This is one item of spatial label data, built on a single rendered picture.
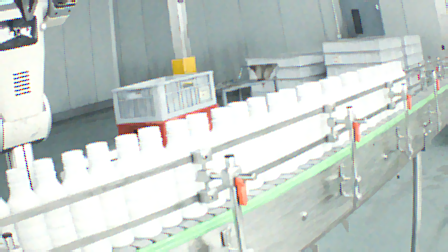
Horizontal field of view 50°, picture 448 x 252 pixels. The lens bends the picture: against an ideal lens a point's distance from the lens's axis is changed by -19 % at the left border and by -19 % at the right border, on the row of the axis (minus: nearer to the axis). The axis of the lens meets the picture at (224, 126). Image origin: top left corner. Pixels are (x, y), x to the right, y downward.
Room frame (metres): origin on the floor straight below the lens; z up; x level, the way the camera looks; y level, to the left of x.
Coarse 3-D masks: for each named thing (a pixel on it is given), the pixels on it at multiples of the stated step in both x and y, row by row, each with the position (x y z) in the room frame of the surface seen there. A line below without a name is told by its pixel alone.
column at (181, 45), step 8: (168, 0) 11.33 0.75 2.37; (176, 0) 11.20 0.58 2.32; (176, 8) 11.21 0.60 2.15; (184, 8) 11.37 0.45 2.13; (176, 16) 11.22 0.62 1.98; (184, 16) 11.38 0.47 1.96; (176, 24) 11.24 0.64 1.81; (184, 24) 11.40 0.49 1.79; (176, 32) 11.26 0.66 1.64; (184, 32) 11.42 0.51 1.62; (176, 40) 11.27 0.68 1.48; (184, 40) 11.43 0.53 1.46; (176, 48) 11.29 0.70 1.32; (184, 48) 11.42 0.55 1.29; (176, 56) 11.31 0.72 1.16; (184, 56) 11.39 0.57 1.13
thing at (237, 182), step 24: (432, 72) 1.94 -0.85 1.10; (408, 96) 1.58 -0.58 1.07; (336, 120) 1.27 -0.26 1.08; (360, 120) 1.23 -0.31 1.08; (408, 120) 1.59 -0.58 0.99; (408, 144) 1.59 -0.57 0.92; (240, 168) 0.90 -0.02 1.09; (216, 192) 0.94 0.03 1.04; (240, 192) 0.89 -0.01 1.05; (240, 216) 0.90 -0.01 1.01; (240, 240) 0.90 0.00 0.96
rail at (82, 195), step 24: (408, 72) 2.05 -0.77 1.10; (360, 96) 1.46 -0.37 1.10; (288, 120) 1.16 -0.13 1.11; (216, 144) 0.99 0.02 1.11; (312, 144) 1.23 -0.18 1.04; (168, 168) 0.89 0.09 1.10; (264, 168) 1.08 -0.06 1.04; (96, 192) 0.77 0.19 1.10; (24, 216) 0.65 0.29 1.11; (144, 216) 0.83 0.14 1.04; (96, 240) 0.75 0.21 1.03
